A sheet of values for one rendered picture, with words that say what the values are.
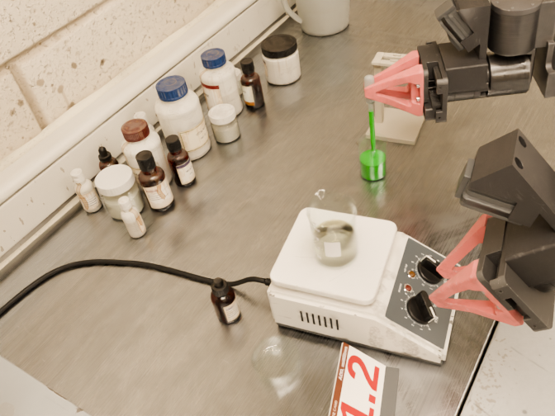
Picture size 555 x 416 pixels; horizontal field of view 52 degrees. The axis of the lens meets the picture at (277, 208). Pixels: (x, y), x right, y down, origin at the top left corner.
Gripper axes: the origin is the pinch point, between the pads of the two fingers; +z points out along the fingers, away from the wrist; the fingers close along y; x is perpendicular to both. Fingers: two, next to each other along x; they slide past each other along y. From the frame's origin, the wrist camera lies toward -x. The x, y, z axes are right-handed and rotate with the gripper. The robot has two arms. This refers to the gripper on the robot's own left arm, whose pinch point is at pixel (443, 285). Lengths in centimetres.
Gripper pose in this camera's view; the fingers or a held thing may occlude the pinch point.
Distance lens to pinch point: 56.1
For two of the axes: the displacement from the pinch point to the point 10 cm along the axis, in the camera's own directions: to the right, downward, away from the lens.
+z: -6.0, 3.4, 7.2
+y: -3.7, 6.8, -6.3
